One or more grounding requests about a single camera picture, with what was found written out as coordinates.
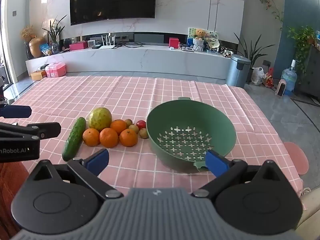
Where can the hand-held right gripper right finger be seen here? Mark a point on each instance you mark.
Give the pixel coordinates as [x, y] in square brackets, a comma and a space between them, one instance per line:
[215, 163]

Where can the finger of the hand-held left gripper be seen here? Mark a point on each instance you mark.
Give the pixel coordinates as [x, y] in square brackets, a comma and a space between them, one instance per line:
[47, 128]
[15, 111]

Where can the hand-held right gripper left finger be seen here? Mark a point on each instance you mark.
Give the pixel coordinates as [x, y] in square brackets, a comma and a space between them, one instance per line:
[96, 162]

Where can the orange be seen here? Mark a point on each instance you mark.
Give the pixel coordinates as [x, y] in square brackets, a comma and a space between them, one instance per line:
[118, 126]
[128, 138]
[108, 138]
[91, 137]

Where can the green cucumber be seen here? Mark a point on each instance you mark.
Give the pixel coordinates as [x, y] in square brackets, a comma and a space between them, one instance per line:
[73, 140]

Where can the brown longan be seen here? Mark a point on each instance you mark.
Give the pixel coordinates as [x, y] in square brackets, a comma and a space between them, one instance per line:
[134, 128]
[128, 122]
[144, 133]

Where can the red cherry tomato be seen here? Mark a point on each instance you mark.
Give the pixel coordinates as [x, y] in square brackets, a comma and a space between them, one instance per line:
[141, 124]

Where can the green plastic colander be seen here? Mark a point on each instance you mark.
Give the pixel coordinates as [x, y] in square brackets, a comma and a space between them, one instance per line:
[175, 115]

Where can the orange cardboard box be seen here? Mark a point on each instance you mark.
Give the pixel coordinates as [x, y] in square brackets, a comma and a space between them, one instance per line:
[38, 75]

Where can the pink plastic storage box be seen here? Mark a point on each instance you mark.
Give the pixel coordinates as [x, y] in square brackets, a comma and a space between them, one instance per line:
[56, 70]

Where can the brown round vase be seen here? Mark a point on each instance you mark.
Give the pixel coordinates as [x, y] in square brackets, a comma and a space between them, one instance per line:
[36, 47]

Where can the blue snack bag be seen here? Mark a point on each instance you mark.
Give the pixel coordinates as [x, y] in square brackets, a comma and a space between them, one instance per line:
[44, 48]

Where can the pink checkered tablecloth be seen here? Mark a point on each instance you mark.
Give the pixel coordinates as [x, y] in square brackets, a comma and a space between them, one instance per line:
[125, 92]

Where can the dried flower bunch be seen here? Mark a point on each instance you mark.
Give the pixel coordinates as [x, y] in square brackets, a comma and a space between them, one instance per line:
[27, 32]

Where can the pink round stool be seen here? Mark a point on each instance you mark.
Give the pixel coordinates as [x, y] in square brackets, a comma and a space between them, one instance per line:
[296, 157]

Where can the green plant in glass vase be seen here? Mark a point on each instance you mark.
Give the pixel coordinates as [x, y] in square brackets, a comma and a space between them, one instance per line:
[55, 37]

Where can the pink flat box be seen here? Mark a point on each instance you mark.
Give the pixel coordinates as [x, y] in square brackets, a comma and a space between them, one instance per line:
[78, 46]

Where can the grey metal trash can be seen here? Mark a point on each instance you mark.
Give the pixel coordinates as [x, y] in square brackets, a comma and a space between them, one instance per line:
[237, 71]

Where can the white plastic bag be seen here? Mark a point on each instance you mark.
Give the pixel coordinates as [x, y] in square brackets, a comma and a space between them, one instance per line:
[257, 76]

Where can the small pink appliance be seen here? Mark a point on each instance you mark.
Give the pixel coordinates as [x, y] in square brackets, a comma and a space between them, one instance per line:
[281, 88]

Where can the red snack bag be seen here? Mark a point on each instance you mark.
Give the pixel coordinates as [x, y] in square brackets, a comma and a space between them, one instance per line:
[268, 78]

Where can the white router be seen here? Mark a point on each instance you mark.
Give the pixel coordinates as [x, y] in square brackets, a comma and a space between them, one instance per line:
[107, 45]

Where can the white marble media console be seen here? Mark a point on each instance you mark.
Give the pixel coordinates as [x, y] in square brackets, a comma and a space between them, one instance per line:
[140, 60]

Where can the black white patterned box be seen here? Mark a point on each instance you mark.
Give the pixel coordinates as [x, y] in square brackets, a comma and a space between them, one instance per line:
[226, 52]

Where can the blue water jug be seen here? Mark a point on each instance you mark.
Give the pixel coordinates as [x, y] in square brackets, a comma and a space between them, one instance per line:
[289, 78]

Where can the long-leaf potted plant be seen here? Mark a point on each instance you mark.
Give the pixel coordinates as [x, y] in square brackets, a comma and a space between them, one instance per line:
[250, 52]

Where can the flat digital scale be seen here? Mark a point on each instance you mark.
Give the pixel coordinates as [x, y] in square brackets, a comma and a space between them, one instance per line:
[188, 49]

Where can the brown teddy bear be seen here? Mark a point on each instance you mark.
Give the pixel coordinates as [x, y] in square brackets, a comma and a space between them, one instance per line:
[199, 40]

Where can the red box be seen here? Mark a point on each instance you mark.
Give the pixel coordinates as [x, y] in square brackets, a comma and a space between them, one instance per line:
[174, 42]

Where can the colourful picture board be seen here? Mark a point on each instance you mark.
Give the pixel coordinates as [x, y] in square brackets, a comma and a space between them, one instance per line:
[191, 36]

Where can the dark grey cabinet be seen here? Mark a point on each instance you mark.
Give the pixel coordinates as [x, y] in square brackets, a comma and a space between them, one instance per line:
[311, 72]

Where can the black flat television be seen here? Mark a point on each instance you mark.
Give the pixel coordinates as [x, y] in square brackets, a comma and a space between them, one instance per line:
[112, 0]

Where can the leafy plant on cabinet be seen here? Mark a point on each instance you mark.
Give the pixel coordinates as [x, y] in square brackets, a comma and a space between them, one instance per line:
[301, 40]

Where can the wall outlet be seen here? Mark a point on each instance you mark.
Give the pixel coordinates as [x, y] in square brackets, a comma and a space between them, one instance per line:
[266, 62]

